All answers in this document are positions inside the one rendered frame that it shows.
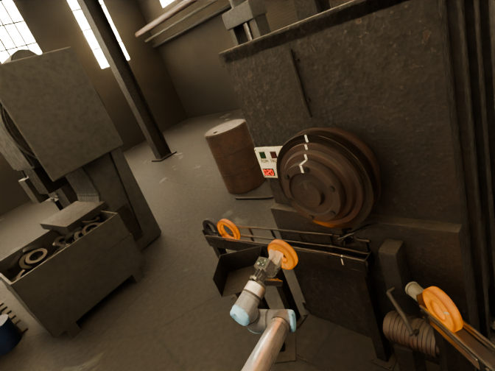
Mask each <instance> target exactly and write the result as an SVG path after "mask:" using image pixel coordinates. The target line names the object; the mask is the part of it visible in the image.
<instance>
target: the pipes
mask: <svg viewBox="0 0 495 371"><path fill-rule="evenodd" d="M196 1H198V0H184V1H182V2H181V3H179V4H178V5H176V6H175V7H173V8H172V9H171V10H169V11H167V12H166V13H164V14H163V15H161V16H160V17H158V18H156V19H155V20H154V21H152V22H151V23H149V24H148V25H146V26H145V27H143V28H142V29H140V30H139V31H137V32H136V33H135V36H136V37H137V38H140V37H141V36H142V35H144V34H146V33H147V32H149V31H150V30H152V29H154V28H155V27H157V26H158V25H160V24H162V23H163V22H165V21H166V20H168V19H169V18H171V17H172V16H174V15H176V14H178V13H179V12H180V11H182V10H184V9H186V8H187V7H189V6H190V5H192V4H193V3H195V2H196ZM216 1H219V0H211V1H210V2H208V3H207V4H204V5H203V6H202V7H200V8H198V9H196V10H195V11H193V12H192V13H189V14H188V15H186V16H185V17H183V18H181V19H180V20H178V21H176V22H175V23H173V24H171V25H169V26H168V27H166V28H165V29H162V30H161V31H160V32H158V33H156V34H154V35H153V36H151V37H150V38H148V39H146V40H145V42H148V41H149V40H152V39H153V38H155V37H157V36H158V35H160V34H161V33H163V32H165V31H167V30H168V29H170V28H172V27H174V26H175V25H177V24H179V23H180V22H182V21H184V20H186V19H187V18H189V17H191V16H193V15H194V14H196V13H198V12H199V11H201V10H203V9H205V8H207V7H208V6H210V5H211V4H213V3H215V2H216ZM231 8H232V7H231V3H230V4H227V5H225V6H224V7H222V8H220V9H218V10H217V11H215V12H213V13H211V14H209V15H207V16H206V17H204V18H202V19H200V20H199V21H196V22H194V23H193V24H191V25H189V26H187V27H186V28H184V29H182V30H181V31H179V32H176V33H175V34H173V35H171V36H169V37H168V38H166V39H164V40H162V41H160V42H158V43H157V44H155V45H153V46H152V47H153V48H154V49H156V48H158V47H159V46H161V45H163V44H165V43H167V42H169V41H171V40H172V39H174V38H176V37H178V36H180V35H182V34H184V33H185V32H188V31H189V30H191V29H194V28H195V27H197V26H199V25H201V24H203V23H205V22H207V21H209V20H210V19H212V18H214V17H216V16H218V15H220V14H221V13H223V12H225V11H227V10H229V9H231Z"/></svg>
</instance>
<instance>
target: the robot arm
mask: <svg viewBox="0 0 495 371"><path fill-rule="evenodd" d="M283 257H284V254H283V253H282V252H280V251H277V250H276V251H274V250H272V249H270V250H269V258H263V257H260V256H259V258H258V259H257V261H258V262H257V261H256V262H255V264H254V266H255V268H256V269H257V270H256V273H255V274H254V276H252V275H251V276H250V279H251V280H249V281H248V282H247V285H246V286H245V288H244V289H243V291H242V293H241V294H240V296H239V298H238V300H237V301H236V303H235V304H234V306H233V307H232V309H231V312H230V314H231V316H232V318H234V320H236V321H237V322H238V323H239V324H241V325H244V326H246V327H247V329H248V330H249V331H251V332H253V333H261V332H263V331H264V333H263V334H262V336H261V338H260V340H259V342H258V343H257V345H256V346H255V348H254V350H253V352H252V353H251V355H250V357H249V359H248V360H247V362H246V363H245V365H244V367H243V368H242V371H271V369H272V368H273V365H274V363H275V360H276V359H277V356H278V354H279V352H280V350H281V347H282V345H283V343H284V341H285V339H286V337H287V335H288V334H289V332H291V333H292V332H295V330H296V317H295V312H294V311H293V310H289V309H258V306H259V303H260V302H261V300H262V298H263V296H264V295H265V293H266V291H265V289H266V286H282V284H283V281H282V280H279V279H278V278H275V279H271V278H273V277H275V275H276V274H277V273H278V272H279V270H280V269H281V267H282V264H283ZM274 264H275V265H274Z"/></svg>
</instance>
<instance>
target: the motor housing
mask: <svg viewBox="0 0 495 371"><path fill-rule="evenodd" d="M405 315H406V317H407V319H408V321H409V323H410V325H411V327H412V329H413V330H415V329H418V330H419V332H420V333H419V334H418V335H417V336H416V337H415V338H412V337H411V336H410V335H409V332H408V330H407V328H406V326H405V324H404V322H403V320H402V318H401V316H400V314H399V313H398V312H397V311H390V312H389V313H387V314H386V316H385V319H384V322H383V333H384V335H385V337H386V338H387V339H389V340H390V341H391V342H394V344H393V347H394V350H395V354H396V359H397V362H398V366H399V371H427V369H426V362H425V358H424V354H426V355H428V356H431V357H433V358H434V357H435V358H438V355H439V356H440V351H439V349H438V346H437V345H436V342H435V335H434V331H433V327H432V326H431V325H429V324H428V323H427V322H426V321H425V320H424V319H421V318H417V317H414V316H410V315H409V314H405Z"/></svg>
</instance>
